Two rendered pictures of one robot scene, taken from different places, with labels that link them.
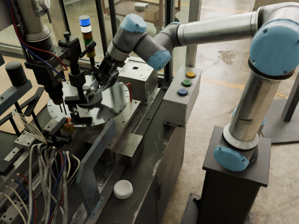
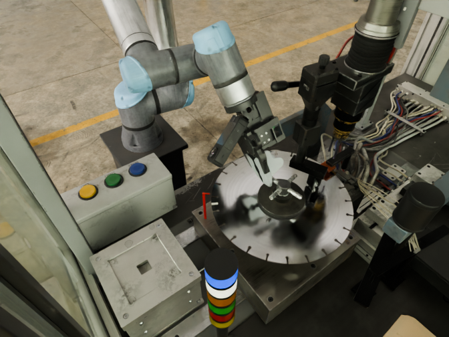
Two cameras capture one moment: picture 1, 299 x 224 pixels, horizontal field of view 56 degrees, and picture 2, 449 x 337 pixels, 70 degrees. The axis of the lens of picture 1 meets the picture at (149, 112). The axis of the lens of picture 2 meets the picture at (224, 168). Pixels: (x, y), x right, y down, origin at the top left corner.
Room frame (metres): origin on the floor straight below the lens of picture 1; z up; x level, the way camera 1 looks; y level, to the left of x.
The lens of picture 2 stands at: (1.36, 0.38, 1.55)
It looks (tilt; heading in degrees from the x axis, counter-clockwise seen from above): 46 degrees down; 212
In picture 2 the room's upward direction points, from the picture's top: straight up
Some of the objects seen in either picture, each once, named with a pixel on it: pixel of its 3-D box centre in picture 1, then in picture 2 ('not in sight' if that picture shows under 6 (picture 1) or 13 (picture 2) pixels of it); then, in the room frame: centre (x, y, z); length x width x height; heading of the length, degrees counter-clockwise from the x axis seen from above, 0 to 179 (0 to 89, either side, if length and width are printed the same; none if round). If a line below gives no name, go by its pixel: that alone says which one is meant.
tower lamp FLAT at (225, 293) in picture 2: (86, 27); (221, 279); (1.19, 0.27, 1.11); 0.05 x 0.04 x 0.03; 68
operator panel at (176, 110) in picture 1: (183, 95); (122, 201); (1.03, -0.16, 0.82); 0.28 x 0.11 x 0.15; 158
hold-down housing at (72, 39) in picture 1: (73, 61); (313, 103); (0.81, 0.25, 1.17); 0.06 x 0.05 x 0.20; 149
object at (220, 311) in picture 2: (88, 40); (221, 297); (1.19, 0.27, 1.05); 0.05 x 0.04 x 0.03; 68
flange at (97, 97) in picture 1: (88, 95); (281, 195); (0.89, 0.24, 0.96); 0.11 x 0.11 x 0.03
